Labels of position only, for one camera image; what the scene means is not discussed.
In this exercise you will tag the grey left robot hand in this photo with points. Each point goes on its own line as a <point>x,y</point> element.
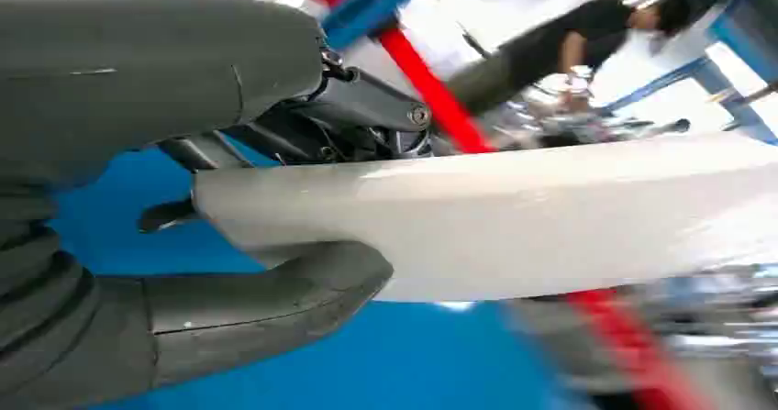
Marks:
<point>121,61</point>

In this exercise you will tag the pale grey metal plate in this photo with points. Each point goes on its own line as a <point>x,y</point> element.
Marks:
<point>516,225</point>

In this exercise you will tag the blue beam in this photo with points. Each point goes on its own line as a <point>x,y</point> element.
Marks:
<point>371,3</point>

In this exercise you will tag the red bar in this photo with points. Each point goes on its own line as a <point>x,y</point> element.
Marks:
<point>434,94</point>

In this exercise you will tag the person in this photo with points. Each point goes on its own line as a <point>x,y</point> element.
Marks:
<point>583,27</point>

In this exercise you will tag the blue metal frame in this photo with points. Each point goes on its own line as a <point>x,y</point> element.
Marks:
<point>738,33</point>

